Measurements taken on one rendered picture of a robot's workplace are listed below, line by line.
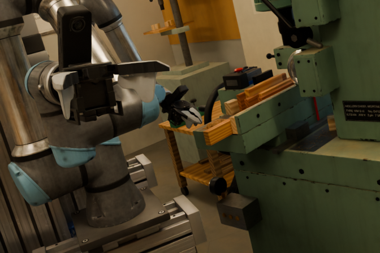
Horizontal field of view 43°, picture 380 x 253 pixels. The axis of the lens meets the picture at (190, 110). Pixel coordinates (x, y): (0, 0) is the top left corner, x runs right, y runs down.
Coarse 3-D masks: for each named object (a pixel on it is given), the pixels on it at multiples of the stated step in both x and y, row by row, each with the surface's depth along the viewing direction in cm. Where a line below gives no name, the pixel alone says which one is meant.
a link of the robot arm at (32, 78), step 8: (40, 64) 86; (48, 64) 82; (32, 72) 86; (40, 72) 82; (32, 80) 84; (32, 88) 85; (32, 96) 88; (40, 96) 83; (40, 104) 85; (48, 104) 85; (56, 104) 85; (40, 112) 86; (48, 112) 85
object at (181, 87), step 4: (176, 88) 187; (180, 88) 186; (184, 88) 187; (176, 92) 188; (180, 92) 186; (184, 92) 187; (172, 96) 190; (176, 96) 188; (180, 96) 191; (168, 100) 193; (172, 100) 191; (176, 100) 192; (168, 104) 194
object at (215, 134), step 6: (228, 120) 138; (216, 126) 135; (222, 126) 136; (228, 126) 137; (204, 132) 133; (210, 132) 133; (216, 132) 134; (222, 132) 136; (228, 132) 137; (210, 138) 133; (216, 138) 134; (222, 138) 136; (210, 144) 133
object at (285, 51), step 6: (276, 48) 158; (282, 48) 155; (288, 48) 154; (300, 48) 150; (276, 54) 158; (282, 54) 156; (288, 54) 154; (276, 60) 159; (282, 60) 157; (282, 66) 158
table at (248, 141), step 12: (324, 96) 161; (288, 108) 149; (300, 108) 153; (312, 108) 157; (276, 120) 145; (288, 120) 149; (300, 120) 153; (252, 132) 138; (264, 132) 142; (276, 132) 145; (204, 144) 149; (216, 144) 145; (228, 144) 141; (240, 144) 137; (252, 144) 139
